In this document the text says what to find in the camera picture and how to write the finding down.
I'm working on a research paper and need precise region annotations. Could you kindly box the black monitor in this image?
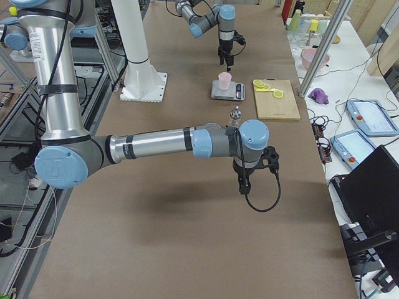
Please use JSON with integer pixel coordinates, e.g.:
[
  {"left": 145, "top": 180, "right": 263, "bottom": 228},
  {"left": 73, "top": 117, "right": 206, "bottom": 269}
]
[{"left": 332, "top": 145, "right": 398, "bottom": 235}]

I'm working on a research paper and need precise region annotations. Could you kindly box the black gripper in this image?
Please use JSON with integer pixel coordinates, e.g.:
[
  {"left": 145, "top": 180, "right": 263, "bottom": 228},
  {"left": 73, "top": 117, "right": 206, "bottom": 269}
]
[
  {"left": 218, "top": 39, "right": 234, "bottom": 70},
  {"left": 233, "top": 156, "right": 251, "bottom": 186}
]

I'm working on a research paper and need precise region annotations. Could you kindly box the green cup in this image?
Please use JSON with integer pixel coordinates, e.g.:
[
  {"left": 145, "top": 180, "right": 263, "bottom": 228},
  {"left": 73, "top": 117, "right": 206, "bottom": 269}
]
[{"left": 286, "top": 9, "right": 302, "bottom": 32}]

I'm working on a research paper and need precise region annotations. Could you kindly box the teach pendant near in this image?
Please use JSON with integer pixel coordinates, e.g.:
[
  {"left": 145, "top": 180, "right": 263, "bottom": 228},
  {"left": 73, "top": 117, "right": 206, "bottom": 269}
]
[{"left": 330, "top": 129, "right": 377, "bottom": 170}]

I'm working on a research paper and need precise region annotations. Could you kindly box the silver digital kitchen scale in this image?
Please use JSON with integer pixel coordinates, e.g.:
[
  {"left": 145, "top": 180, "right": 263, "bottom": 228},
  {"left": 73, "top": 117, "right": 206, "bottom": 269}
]
[{"left": 211, "top": 80, "right": 245, "bottom": 101}]

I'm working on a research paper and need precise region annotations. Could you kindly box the clear glass sauce bottle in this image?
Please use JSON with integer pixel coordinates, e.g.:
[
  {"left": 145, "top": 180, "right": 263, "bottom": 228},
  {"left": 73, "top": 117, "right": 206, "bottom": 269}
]
[{"left": 229, "top": 106, "right": 242, "bottom": 128}]

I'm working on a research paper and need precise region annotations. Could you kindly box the bamboo cutting board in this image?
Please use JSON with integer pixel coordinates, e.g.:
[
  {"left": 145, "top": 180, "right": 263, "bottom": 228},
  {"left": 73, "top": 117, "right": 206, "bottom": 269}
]
[{"left": 252, "top": 79, "right": 300, "bottom": 120}]

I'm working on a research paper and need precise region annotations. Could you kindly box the pink bowl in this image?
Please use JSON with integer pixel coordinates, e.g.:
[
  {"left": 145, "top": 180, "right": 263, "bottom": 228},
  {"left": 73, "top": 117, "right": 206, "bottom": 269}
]
[{"left": 300, "top": 47, "right": 331, "bottom": 70}]

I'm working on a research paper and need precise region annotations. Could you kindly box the yellow plastic knife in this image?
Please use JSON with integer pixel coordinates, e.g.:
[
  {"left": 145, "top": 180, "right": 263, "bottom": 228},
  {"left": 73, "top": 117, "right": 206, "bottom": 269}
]
[{"left": 255, "top": 88, "right": 276, "bottom": 92}]

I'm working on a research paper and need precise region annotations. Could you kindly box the pink plastic cup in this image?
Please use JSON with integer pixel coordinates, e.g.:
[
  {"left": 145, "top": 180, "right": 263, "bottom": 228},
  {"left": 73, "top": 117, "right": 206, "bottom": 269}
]
[{"left": 218, "top": 72, "right": 232, "bottom": 91}]

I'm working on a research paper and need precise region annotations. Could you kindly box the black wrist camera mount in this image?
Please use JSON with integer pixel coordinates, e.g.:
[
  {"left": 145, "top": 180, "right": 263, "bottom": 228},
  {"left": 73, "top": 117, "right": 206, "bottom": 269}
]
[{"left": 251, "top": 146, "right": 279, "bottom": 174}]

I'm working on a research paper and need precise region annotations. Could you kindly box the aluminium frame post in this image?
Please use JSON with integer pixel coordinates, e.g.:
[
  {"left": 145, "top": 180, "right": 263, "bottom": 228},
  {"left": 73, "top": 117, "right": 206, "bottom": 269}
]
[{"left": 298, "top": 0, "right": 353, "bottom": 98}]

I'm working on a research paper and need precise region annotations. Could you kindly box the teach pendant far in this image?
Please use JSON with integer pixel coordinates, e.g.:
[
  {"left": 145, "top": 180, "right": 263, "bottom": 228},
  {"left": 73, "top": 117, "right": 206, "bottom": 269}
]
[{"left": 347, "top": 100, "right": 398, "bottom": 137}]

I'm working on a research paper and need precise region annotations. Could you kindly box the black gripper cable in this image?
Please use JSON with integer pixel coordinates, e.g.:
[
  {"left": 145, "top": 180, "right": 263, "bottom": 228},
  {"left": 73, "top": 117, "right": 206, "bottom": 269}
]
[{"left": 244, "top": 170, "right": 282, "bottom": 213}]

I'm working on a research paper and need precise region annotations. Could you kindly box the teach pendant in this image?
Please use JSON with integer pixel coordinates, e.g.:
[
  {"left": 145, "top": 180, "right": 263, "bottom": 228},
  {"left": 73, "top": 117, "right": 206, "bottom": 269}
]
[
  {"left": 347, "top": 100, "right": 398, "bottom": 137},
  {"left": 330, "top": 129, "right": 377, "bottom": 170}
]

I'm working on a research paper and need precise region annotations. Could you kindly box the purple cloth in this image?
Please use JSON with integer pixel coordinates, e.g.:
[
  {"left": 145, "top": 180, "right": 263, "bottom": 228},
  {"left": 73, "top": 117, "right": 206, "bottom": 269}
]
[{"left": 308, "top": 88, "right": 329, "bottom": 105}]

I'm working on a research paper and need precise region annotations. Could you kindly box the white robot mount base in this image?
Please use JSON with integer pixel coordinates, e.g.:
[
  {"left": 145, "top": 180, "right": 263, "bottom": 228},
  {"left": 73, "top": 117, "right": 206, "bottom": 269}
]
[{"left": 112, "top": 0, "right": 168, "bottom": 103}]

